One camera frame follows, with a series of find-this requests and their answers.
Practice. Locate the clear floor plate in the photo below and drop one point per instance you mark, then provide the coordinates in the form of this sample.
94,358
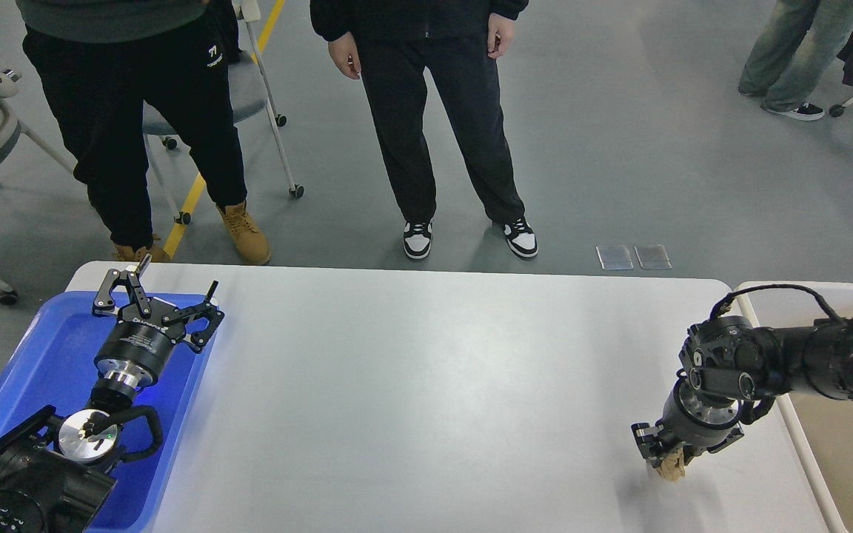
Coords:
653,257
614,257

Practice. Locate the person's left hand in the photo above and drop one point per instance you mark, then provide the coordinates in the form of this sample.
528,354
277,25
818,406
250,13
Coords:
501,32

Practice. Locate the grey chair on wheels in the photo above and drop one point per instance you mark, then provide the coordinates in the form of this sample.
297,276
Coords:
250,93

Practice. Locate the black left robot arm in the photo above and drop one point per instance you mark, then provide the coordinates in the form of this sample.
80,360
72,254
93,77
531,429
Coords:
92,404

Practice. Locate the clear floor plate right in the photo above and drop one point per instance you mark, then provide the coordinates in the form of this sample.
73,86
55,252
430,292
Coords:
653,257

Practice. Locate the person in jeans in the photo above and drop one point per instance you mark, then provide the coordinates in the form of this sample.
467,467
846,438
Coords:
800,40

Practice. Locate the person's right hand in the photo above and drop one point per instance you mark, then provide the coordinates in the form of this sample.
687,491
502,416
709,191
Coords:
345,56

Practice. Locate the blue plastic tray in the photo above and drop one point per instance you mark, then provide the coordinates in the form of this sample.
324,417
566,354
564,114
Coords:
53,365

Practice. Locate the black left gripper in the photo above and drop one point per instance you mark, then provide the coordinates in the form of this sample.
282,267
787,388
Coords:
138,342

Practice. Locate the brown paper ball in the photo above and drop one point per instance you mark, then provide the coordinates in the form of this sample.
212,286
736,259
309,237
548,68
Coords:
672,467

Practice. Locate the beige plastic bin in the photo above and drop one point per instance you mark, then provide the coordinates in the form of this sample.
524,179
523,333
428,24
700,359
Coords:
828,424

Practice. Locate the clear floor plate left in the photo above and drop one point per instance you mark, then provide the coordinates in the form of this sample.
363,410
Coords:
614,257

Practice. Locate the person in tan boots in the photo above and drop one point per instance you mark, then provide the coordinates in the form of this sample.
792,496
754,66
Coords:
100,64

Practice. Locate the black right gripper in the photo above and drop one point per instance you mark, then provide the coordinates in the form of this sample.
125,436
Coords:
689,419

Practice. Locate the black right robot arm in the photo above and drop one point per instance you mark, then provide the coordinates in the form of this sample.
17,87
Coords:
733,371

